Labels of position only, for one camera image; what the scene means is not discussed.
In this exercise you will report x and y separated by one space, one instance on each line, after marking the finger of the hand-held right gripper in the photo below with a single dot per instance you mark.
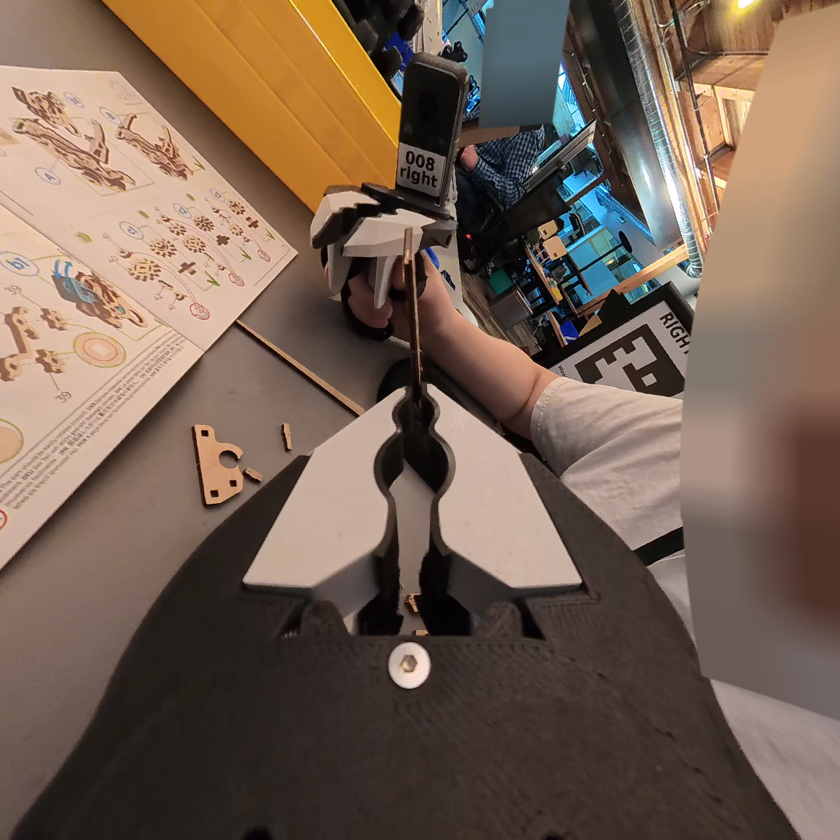
380 237
334 220

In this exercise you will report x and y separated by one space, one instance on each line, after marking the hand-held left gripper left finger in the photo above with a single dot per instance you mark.
315 525

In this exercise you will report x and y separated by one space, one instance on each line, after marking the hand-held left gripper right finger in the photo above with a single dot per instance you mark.
505 525

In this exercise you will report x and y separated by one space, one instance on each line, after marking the wooden model part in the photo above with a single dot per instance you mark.
413 315

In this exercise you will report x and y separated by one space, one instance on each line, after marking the person's right forearm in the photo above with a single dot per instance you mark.
492 374

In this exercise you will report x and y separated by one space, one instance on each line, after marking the person's right hand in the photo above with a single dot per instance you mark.
433 308

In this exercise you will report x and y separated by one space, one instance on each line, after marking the black dumbbell set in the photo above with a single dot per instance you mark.
380 33

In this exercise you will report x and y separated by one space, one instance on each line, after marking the black textured pad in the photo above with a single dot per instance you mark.
459 400

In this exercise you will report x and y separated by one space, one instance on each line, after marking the black office chair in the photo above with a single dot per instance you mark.
518 223

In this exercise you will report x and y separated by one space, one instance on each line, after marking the stack of yellow plastic bins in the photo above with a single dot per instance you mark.
275 85

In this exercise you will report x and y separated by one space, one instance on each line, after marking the thin wooden stick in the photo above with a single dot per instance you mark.
302 367

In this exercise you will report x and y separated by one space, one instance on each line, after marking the black white marker sign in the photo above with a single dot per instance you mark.
630 354

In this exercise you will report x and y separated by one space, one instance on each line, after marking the black floor lamp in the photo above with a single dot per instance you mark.
623 241

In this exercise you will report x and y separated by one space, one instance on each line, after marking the illustrated instruction booklet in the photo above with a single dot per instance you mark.
98 262

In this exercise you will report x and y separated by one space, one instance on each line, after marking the flat wooden bracket part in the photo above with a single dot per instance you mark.
207 466

